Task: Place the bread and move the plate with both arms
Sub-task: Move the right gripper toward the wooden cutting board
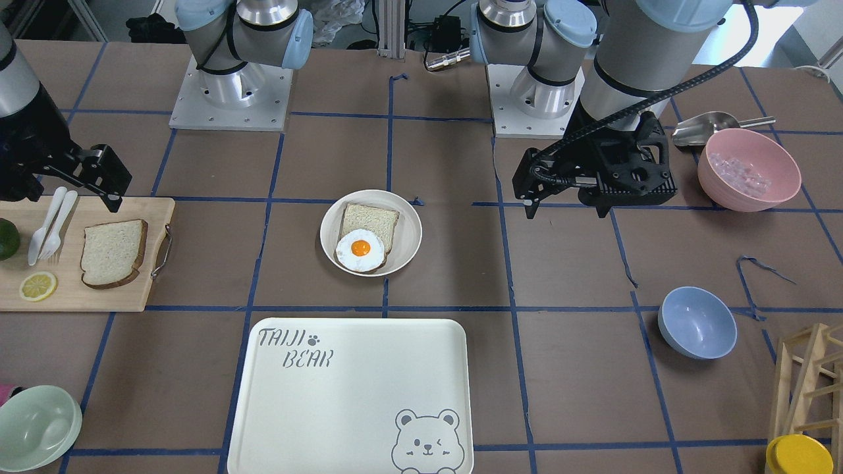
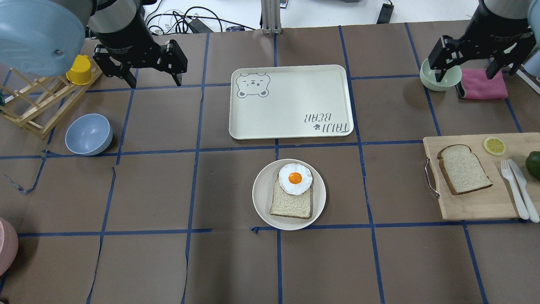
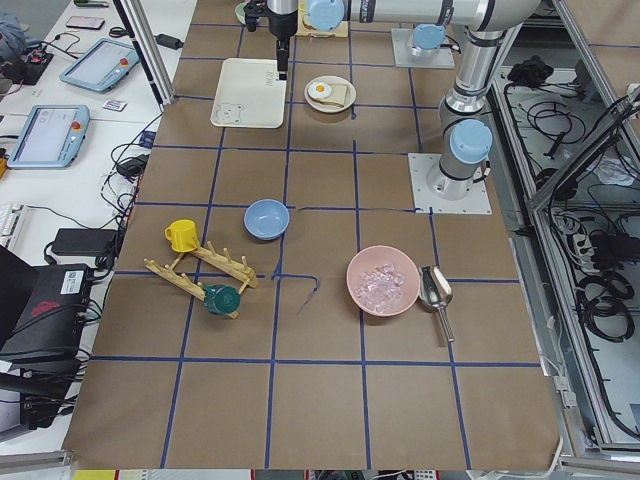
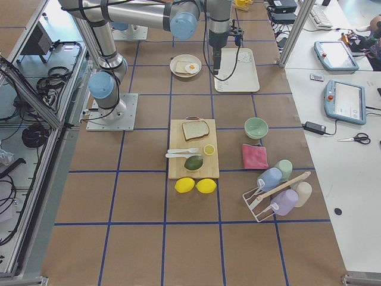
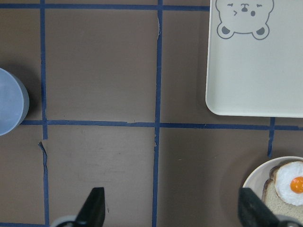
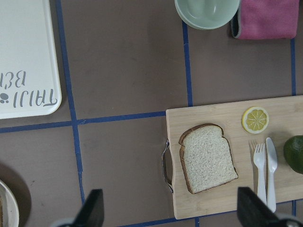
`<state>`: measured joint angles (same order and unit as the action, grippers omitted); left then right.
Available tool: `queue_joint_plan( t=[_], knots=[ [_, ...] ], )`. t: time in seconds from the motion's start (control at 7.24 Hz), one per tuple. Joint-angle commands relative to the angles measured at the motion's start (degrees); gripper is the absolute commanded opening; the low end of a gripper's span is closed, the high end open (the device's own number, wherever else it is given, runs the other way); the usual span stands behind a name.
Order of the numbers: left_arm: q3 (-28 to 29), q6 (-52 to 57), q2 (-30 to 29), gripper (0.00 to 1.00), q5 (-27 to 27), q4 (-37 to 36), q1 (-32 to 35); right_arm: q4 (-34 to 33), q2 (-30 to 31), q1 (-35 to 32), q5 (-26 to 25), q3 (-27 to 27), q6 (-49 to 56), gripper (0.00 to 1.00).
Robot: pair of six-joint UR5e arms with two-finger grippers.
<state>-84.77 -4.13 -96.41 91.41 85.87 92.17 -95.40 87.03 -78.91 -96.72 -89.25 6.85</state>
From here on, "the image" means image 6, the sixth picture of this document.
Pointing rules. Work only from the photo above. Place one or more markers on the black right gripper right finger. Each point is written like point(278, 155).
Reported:
point(252, 212)

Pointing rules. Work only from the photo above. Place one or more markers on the wooden cutting board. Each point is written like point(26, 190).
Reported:
point(285, 121)

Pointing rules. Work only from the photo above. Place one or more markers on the green avocado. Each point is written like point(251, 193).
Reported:
point(293, 153)

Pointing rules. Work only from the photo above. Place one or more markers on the white plastic knife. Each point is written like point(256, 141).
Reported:
point(271, 168)

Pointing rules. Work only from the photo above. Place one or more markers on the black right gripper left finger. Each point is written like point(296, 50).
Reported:
point(92, 212)

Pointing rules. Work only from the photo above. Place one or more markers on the cream bear serving tray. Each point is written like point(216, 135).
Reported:
point(29, 75)

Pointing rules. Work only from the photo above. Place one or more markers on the white bread slice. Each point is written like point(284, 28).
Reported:
point(206, 159)

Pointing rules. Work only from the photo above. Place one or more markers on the white plastic fork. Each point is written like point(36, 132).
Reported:
point(259, 157)

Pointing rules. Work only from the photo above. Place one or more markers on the green bowl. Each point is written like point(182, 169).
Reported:
point(206, 14)

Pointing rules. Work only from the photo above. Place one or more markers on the pink folded cloth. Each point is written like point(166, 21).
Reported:
point(265, 19)

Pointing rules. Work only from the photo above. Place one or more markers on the lemon slice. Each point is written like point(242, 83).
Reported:
point(255, 120)

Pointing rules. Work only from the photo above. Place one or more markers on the cream round plate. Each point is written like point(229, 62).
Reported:
point(10, 207)

